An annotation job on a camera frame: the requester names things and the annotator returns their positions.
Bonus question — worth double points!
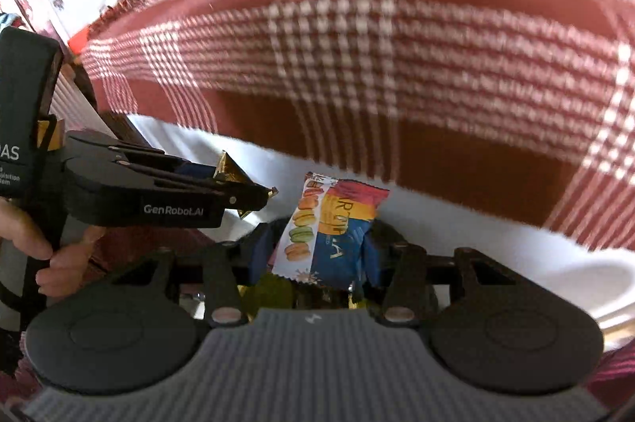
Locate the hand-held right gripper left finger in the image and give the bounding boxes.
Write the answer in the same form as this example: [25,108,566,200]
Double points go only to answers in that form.
[106,221,276,328]

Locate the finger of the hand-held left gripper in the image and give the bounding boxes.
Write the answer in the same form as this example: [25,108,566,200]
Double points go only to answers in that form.
[67,130,220,181]
[66,158,279,221]

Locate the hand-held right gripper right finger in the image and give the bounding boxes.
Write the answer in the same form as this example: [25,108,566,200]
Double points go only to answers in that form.
[360,231,523,328]

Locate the black trash bag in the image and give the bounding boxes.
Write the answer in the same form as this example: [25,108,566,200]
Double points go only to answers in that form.
[238,219,458,310]

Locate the colourful macaron snack packet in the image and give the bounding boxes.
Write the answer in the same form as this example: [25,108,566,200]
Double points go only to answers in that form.
[272,171,392,290]

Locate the gold foil wrapper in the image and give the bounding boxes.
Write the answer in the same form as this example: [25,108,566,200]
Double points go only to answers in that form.
[213,151,279,220]

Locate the person's left hand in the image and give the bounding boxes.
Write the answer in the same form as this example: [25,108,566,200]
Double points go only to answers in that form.
[0,199,107,300]

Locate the dark wooden table leg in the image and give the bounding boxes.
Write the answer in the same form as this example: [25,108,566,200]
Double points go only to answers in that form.
[96,112,165,153]

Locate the white radiator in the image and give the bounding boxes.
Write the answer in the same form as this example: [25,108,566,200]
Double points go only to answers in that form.
[50,72,118,141]

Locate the red plaid tablecloth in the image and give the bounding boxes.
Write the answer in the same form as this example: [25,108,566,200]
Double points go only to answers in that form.
[69,0,635,252]

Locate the light wooden bar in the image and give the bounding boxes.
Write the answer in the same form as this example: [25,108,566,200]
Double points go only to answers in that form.
[598,315,635,344]

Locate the person's pink striped pants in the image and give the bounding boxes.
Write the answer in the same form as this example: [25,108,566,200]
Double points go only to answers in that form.
[0,228,635,409]

